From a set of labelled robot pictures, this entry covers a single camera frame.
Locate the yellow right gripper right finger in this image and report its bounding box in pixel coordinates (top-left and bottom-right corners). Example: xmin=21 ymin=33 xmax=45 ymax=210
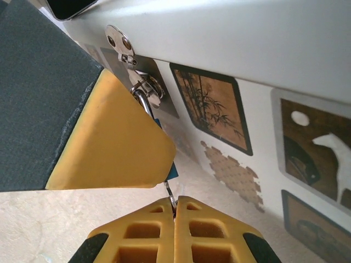
xmin=176 ymin=195 xmax=284 ymax=263

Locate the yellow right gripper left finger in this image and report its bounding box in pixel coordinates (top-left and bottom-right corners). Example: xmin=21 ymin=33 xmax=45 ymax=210
xmin=67 ymin=198 xmax=176 ymax=263

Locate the blue padlock with steel shackle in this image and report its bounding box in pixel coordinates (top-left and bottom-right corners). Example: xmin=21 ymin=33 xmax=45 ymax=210
xmin=131 ymin=89 xmax=180 ymax=181

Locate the small metal key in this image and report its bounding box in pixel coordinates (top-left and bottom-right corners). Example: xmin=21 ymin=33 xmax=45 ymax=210
xmin=163 ymin=180 xmax=177 ymax=220

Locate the silver metal box hasp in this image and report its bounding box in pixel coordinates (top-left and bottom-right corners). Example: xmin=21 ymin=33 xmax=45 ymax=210
xmin=105 ymin=24 xmax=167 ymax=110

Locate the black phone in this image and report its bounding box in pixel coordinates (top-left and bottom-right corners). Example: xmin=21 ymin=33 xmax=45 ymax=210
xmin=46 ymin=0 xmax=99 ymax=22

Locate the white box with picture stickers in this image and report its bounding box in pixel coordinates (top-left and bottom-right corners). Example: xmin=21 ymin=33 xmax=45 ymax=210
xmin=62 ymin=0 xmax=351 ymax=263

